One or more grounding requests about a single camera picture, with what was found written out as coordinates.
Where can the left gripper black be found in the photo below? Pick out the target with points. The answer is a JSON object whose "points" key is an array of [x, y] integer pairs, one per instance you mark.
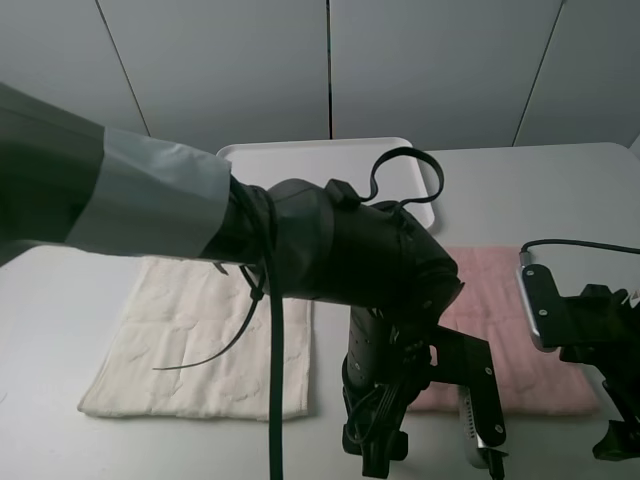
{"points": [[384, 370]]}

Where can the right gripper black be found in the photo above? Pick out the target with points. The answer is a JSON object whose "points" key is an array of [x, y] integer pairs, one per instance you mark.
{"points": [[608, 339]]}

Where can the pink towel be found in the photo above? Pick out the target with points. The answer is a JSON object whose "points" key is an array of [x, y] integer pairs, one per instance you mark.
{"points": [[489, 307]]}

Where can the cream white towel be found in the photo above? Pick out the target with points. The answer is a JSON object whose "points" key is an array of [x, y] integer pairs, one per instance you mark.
{"points": [[190, 343]]}

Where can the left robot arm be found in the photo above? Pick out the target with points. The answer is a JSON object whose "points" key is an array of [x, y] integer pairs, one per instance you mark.
{"points": [[68, 181]]}

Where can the white rectangular plastic tray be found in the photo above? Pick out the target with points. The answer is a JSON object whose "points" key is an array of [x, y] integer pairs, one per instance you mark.
{"points": [[318, 161]]}

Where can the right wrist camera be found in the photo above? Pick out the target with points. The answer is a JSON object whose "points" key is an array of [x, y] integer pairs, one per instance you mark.
{"points": [[547, 314]]}

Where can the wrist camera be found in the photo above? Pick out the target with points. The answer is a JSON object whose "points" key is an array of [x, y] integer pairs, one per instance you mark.
{"points": [[466, 362], [547, 314]]}

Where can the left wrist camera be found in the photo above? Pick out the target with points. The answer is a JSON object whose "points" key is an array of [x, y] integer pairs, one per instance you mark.
{"points": [[466, 362]]}

